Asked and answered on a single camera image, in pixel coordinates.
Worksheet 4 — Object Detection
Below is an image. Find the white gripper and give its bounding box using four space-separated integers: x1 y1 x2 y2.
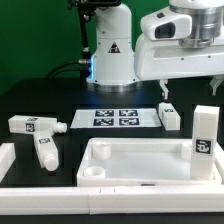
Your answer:
134 8 224 100

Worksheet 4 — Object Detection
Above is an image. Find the white desk top tray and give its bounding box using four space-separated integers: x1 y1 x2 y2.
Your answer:
76 138 224 187

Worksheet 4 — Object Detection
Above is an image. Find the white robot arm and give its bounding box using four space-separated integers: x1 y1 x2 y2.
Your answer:
87 0 224 91

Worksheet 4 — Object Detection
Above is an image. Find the white marker sheet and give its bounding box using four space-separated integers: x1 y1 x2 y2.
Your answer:
71 108 161 129

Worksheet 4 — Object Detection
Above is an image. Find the black camera pole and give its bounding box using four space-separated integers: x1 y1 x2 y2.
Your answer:
67 0 123 79

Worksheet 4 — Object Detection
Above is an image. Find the black cable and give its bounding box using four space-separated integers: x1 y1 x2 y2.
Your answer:
45 59 88 79

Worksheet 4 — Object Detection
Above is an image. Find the white left wall block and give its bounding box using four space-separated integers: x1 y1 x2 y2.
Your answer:
0 143 16 182

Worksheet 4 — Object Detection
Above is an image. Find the white obstacle wall bar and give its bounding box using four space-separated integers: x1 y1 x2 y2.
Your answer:
0 185 224 215

